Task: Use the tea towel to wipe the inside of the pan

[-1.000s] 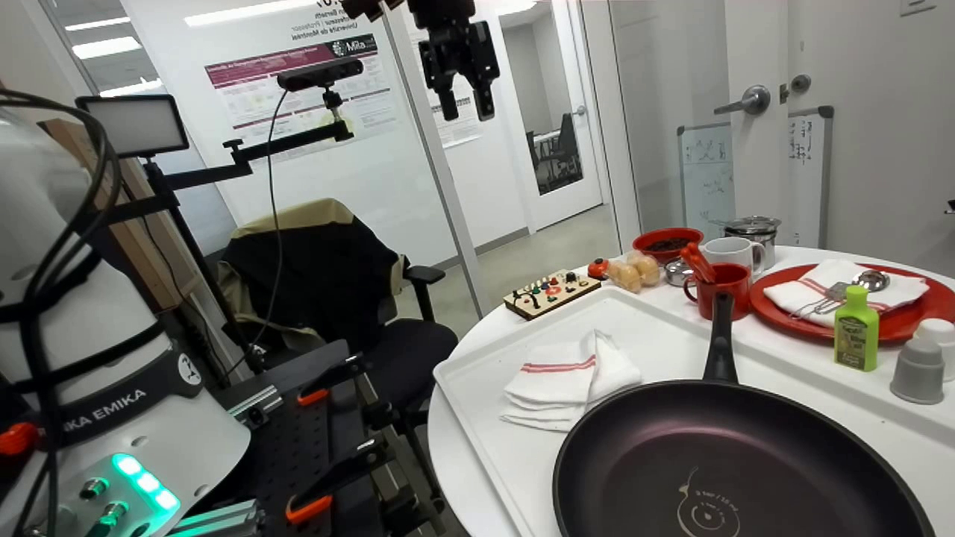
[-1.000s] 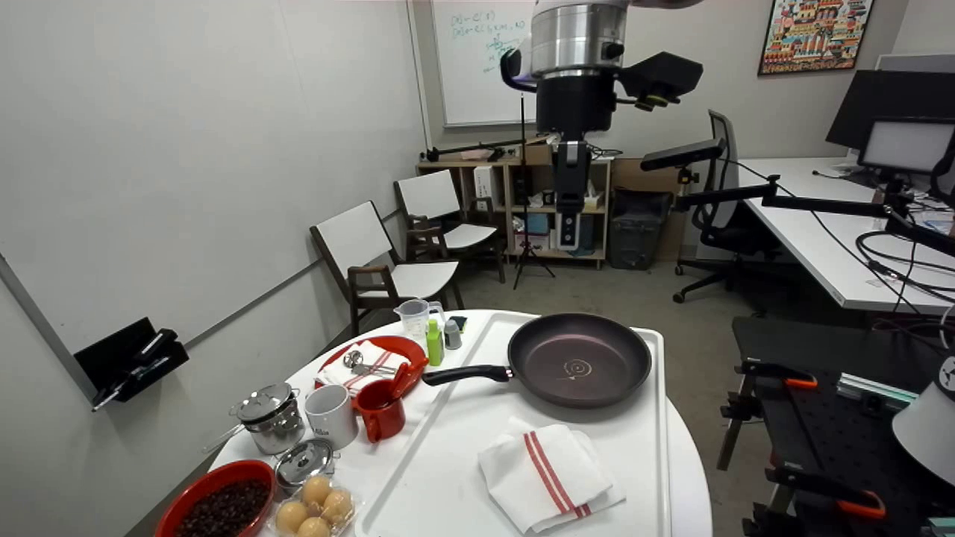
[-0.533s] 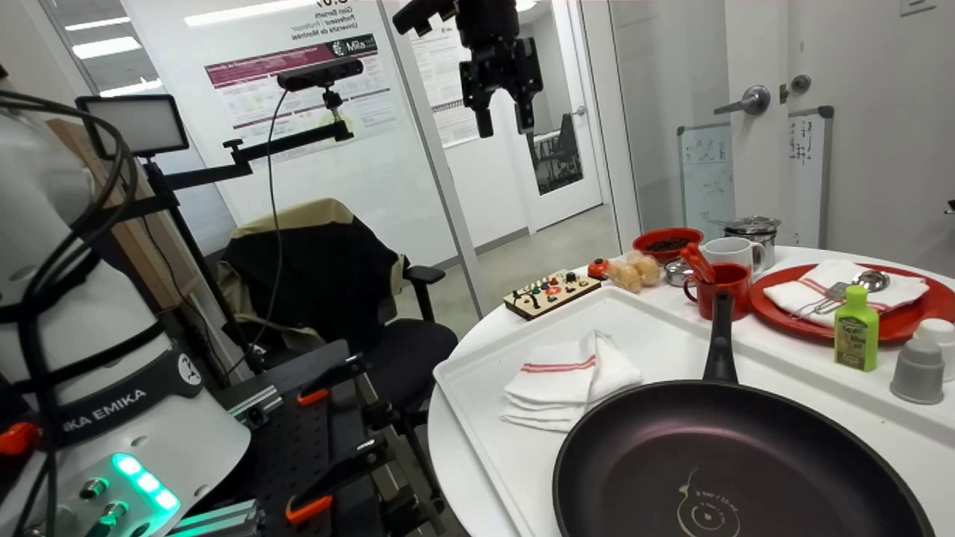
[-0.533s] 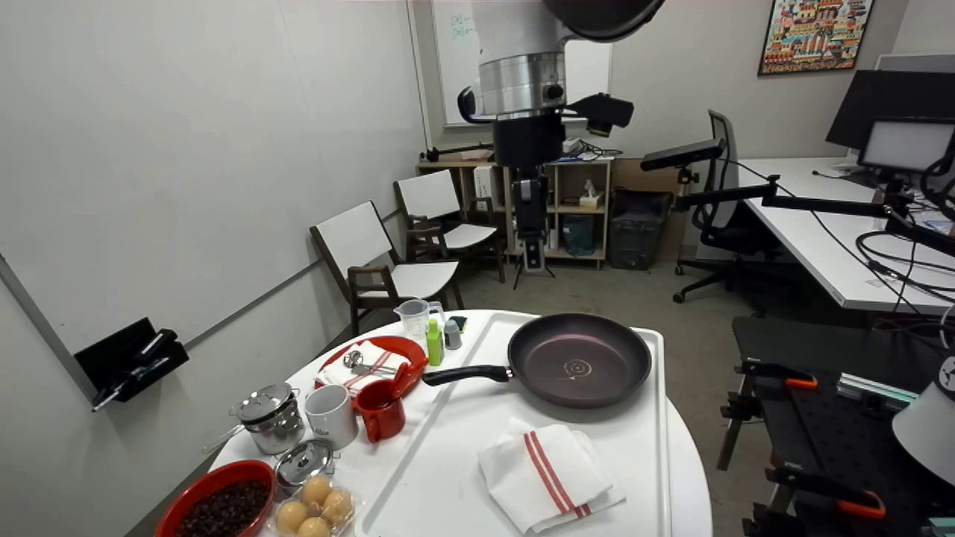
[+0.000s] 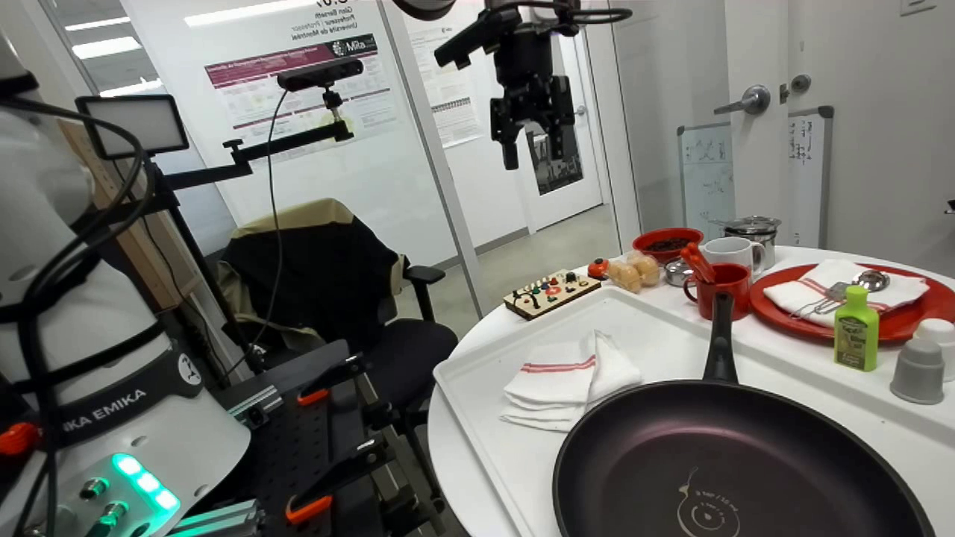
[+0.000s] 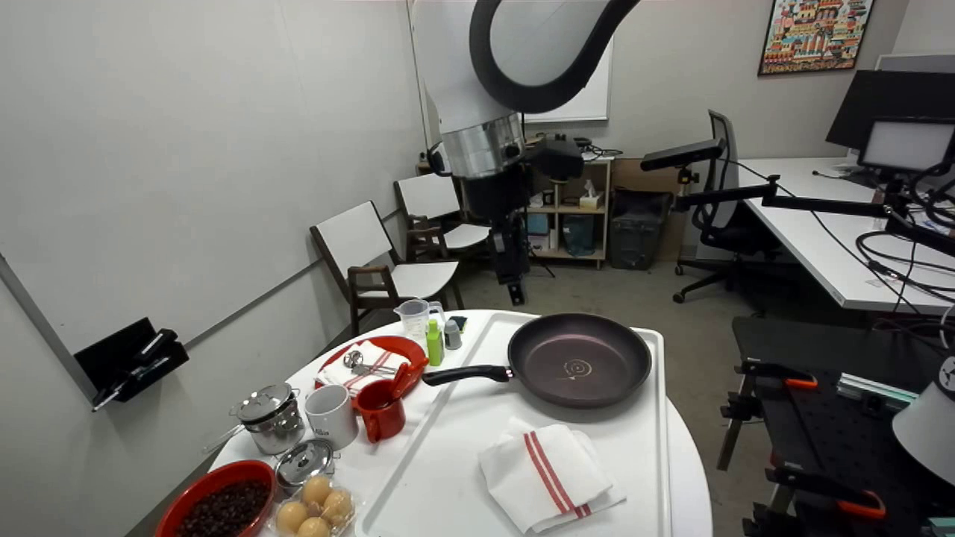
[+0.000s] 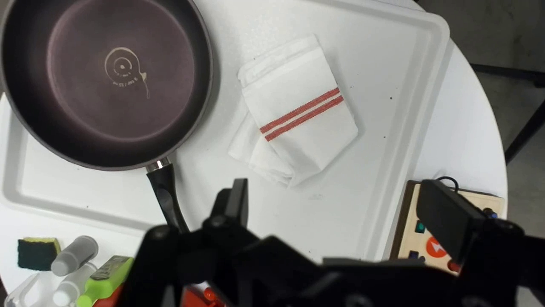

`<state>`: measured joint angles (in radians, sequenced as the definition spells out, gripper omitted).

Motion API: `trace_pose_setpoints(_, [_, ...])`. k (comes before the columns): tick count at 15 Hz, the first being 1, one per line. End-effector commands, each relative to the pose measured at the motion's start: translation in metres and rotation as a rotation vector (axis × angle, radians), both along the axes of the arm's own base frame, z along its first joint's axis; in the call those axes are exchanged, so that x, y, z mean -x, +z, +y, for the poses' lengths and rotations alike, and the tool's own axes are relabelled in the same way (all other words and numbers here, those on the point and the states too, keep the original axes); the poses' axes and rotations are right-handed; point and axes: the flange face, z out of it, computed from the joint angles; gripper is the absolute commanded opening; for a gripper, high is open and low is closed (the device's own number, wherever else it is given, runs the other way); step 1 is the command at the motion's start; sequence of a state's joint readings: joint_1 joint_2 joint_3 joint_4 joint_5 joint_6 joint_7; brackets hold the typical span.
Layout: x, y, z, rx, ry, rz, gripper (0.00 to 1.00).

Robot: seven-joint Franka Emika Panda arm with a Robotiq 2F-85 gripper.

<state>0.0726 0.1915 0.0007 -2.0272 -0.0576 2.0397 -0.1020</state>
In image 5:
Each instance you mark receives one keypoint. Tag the black office chair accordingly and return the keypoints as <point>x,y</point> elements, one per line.
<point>318,289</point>

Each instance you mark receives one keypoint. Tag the dark nonstick frying pan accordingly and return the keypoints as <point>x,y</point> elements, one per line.
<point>647,468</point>

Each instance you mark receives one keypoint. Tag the beige jacket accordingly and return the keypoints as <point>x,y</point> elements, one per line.
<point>300,214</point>

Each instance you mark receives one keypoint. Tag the grey plastic cup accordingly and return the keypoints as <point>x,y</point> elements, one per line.
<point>921,368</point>

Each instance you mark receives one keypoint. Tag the wooden switch busy board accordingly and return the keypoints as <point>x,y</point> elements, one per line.
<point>551,293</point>

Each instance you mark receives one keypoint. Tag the white striped napkin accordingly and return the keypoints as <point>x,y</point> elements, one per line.
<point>796,298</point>

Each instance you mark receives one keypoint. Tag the small metal pot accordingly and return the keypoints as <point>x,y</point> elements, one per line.
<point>754,231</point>

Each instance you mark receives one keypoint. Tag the white poster purple banner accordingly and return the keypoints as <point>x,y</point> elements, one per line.
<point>257,69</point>

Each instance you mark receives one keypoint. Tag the white mug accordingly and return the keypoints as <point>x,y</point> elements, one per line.
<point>736,253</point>

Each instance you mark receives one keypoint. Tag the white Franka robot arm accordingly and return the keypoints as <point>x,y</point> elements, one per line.
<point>92,331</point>

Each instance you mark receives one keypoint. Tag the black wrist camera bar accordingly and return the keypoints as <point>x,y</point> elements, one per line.
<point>480,37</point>

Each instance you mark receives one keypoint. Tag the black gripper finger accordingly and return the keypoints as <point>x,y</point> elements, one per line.
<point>509,144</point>
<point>572,140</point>

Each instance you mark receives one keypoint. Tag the red plate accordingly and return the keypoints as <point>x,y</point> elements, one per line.
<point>899,322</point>

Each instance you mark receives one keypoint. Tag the small orange round toy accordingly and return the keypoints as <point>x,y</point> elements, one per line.
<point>597,269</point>

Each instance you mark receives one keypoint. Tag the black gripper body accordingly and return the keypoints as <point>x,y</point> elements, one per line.
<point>535,98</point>

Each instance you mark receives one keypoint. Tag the silver door knob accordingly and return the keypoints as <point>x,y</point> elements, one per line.
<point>799,84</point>

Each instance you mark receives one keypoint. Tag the black frame with orange clamps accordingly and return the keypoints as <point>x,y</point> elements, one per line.
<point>330,438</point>

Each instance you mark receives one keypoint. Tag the tan bread rolls bunch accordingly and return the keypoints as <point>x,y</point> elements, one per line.
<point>633,274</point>

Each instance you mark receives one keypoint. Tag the green squeeze bottle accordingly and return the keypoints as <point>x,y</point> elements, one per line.
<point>857,332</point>

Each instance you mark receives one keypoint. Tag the red bowl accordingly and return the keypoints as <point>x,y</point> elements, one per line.
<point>668,244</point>

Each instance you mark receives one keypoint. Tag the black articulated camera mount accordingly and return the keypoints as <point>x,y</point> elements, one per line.
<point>280,144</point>

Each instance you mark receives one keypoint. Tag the white door notice panel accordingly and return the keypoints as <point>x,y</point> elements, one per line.
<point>808,181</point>

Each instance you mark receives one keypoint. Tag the white red-striped tea towel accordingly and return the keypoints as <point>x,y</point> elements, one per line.
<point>557,392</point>

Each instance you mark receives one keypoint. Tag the red mug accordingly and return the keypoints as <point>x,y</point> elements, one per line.
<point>726,289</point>

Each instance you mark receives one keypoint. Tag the silver cutlery piece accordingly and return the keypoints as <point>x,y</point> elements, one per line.
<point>830,301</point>

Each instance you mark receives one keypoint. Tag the black framed light panel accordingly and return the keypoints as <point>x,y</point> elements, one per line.
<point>136,128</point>

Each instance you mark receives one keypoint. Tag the small whiteboard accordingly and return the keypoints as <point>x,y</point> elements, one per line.
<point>708,181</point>

